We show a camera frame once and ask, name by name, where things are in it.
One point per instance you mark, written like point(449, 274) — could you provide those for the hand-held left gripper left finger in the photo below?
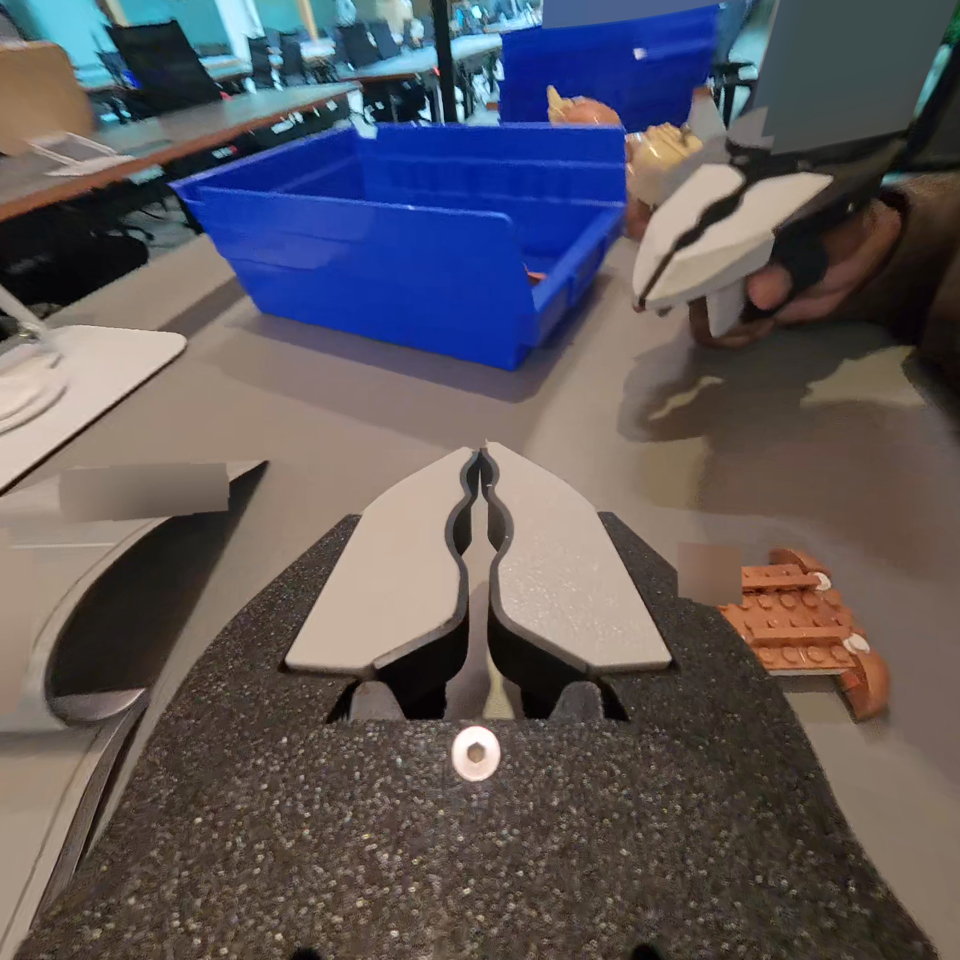
point(390, 585)

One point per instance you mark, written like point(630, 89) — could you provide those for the orange-brown lego assembly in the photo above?
point(795, 622)

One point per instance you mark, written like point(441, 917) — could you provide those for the black vertical pole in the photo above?
point(444, 60)

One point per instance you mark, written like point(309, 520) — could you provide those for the white flat stand base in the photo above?
point(112, 367)

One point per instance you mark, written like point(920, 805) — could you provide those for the person's right hand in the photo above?
point(855, 262)

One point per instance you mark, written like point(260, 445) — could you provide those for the blue plastic bin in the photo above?
point(585, 75)
point(375, 262)

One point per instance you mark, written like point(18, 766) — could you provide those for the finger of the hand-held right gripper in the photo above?
point(675, 217)
point(742, 232)

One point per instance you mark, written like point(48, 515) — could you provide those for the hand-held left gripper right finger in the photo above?
point(570, 585)

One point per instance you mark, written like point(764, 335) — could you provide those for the wooden background table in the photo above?
point(187, 127)

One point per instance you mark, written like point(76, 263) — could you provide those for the grey instruction booklet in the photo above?
point(150, 540)

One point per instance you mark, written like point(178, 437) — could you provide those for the black office chair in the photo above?
point(161, 60)
point(274, 60)

